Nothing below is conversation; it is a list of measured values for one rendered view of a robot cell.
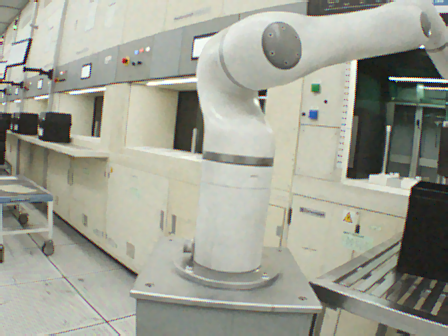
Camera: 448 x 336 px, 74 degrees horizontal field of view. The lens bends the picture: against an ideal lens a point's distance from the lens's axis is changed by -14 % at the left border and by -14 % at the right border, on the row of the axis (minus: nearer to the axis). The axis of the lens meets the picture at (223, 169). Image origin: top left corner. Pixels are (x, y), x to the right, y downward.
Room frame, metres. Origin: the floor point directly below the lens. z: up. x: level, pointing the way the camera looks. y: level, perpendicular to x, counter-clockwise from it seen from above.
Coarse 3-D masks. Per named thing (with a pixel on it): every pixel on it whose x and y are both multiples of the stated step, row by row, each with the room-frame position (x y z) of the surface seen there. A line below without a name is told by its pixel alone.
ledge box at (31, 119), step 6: (18, 114) 3.59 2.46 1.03; (24, 114) 3.58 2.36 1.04; (30, 114) 3.64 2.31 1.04; (36, 114) 3.69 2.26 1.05; (18, 120) 3.54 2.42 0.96; (24, 120) 3.57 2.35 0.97; (30, 120) 3.63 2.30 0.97; (36, 120) 3.69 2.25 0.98; (18, 126) 3.56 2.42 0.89; (24, 126) 3.59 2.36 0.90; (30, 126) 3.64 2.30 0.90; (36, 126) 3.70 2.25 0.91; (18, 132) 3.56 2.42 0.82; (24, 132) 3.59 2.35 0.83; (30, 132) 3.65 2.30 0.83; (36, 132) 3.71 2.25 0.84
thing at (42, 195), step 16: (0, 176) 2.64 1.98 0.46; (16, 176) 2.77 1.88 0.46; (0, 192) 2.08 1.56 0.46; (16, 192) 2.15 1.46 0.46; (32, 192) 2.24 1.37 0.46; (48, 192) 2.26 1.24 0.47; (0, 208) 1.95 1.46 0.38; (48, 208) 2.24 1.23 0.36; (0, 224) 1.95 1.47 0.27; (48, 224) 2.24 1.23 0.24; (0, 240) 1.95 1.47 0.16; (48, 240) 2.24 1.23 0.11; (0, 256) 1.90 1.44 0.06
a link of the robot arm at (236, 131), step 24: (216, 48) 0.55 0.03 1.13; (216, 72) 0.57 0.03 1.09; (216, 96) 0.59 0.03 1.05; (240, 96) 0.61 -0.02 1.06; (216, 120) 0.55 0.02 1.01; (240, 120) 0.54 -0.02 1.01; (264, 120) 0.58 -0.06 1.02; (216, 144) 0.53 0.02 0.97; (240, 144) 0.52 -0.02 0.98; (264, 144) 0.53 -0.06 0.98
